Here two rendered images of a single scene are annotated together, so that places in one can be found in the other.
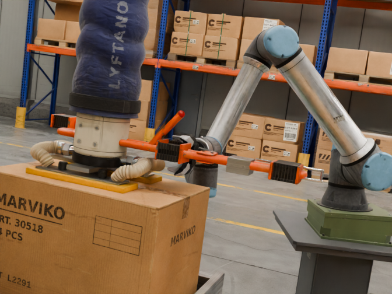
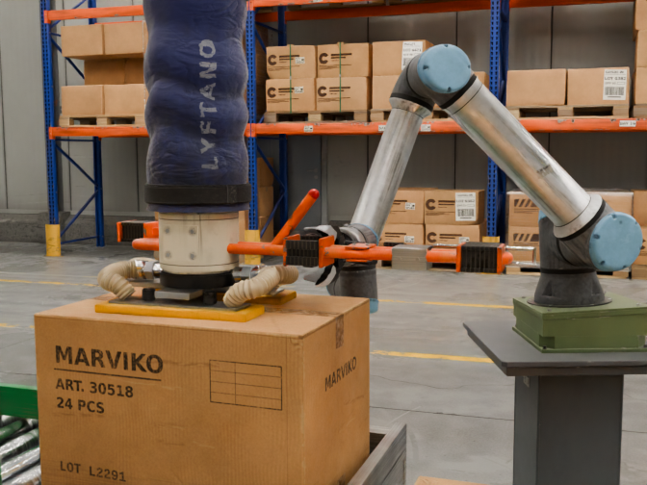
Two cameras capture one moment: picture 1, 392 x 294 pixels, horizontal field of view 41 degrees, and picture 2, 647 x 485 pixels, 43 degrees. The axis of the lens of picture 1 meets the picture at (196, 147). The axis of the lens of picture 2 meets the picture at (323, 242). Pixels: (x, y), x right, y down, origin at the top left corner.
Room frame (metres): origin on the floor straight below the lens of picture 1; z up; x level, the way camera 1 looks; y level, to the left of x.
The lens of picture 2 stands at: (-0.05, 0.04, 1.27)
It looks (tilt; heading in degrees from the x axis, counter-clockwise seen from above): 6 degrees down; 0
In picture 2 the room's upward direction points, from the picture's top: straight up
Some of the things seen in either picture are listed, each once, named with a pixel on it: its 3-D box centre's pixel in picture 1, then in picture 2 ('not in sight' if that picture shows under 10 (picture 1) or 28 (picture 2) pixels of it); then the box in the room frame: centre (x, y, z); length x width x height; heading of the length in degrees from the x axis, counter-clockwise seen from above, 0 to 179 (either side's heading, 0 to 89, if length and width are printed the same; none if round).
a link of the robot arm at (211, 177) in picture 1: (203, 180); (357, 289); (1.90, -0.05, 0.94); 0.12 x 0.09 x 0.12; 12
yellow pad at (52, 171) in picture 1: (81, 173); (178, 301); (1.59, 0.34, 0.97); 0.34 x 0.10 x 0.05; 72
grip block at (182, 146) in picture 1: (172, 151); (309, 250); (1.60, 0.07, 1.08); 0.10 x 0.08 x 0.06; 162
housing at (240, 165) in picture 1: (240, 165); (412, 257); (1.53, -0.14, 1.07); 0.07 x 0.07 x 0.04; 72
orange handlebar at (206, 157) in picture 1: (171, 145); (304, 243); (1.73, 0.08, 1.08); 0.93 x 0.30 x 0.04; 72
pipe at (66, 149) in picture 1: (98, 158); (199, 276); (1.68, 0.30, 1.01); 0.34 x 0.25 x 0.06; 72
